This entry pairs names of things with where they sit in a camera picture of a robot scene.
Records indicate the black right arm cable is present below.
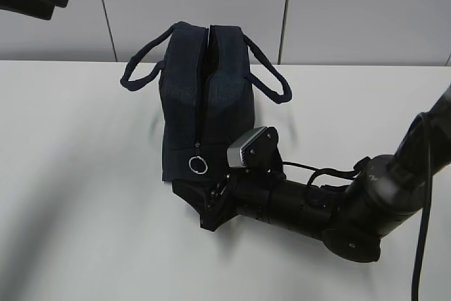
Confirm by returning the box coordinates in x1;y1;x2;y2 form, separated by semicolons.
281;112;433;301

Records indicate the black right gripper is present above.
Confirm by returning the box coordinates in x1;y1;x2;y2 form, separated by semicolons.
172;170;271;232

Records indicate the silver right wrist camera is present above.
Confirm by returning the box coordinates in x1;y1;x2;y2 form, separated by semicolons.
226;126;283;172

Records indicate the dark navy fabric lunch bag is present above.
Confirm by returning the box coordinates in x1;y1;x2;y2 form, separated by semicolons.
120;21;292;183

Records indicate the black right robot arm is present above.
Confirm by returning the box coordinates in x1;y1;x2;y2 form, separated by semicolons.
172;92;450;263

